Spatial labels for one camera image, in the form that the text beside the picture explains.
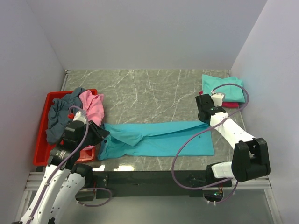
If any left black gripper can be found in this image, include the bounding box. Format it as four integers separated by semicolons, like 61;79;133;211
77;119;110;149

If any cyan blue t-shirt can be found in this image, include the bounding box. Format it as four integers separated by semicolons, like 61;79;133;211
98;121;214;160

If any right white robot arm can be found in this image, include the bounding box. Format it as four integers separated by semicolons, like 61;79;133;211
195;94;271;186

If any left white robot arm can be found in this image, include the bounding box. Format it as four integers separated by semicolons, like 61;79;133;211
18;121;110;224

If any folded magenta t-shirt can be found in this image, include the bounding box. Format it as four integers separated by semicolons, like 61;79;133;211
199;91;240;109

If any folded mint green t-shirt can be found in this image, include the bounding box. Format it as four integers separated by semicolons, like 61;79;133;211
201;74;245;103

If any pink t-shirt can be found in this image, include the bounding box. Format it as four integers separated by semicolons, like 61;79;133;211
78;90;105;150

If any dark grey t-shirt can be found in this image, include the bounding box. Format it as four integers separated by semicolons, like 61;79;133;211
46;87;86;145

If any red plastic bin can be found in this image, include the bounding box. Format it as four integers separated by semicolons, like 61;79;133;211
33;91;96;167

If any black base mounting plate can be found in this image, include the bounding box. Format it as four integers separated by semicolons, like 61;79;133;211
84;170;224;199

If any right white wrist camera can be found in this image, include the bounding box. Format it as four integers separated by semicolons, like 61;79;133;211
211;92;225;107

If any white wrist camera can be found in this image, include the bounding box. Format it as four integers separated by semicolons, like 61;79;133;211
68;111;86;123
211;92;225;107

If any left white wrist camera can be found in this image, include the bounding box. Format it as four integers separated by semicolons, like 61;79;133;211
68;111;86;123

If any aluminium frame rail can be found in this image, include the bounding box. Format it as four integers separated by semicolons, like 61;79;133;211
25;170;271;191

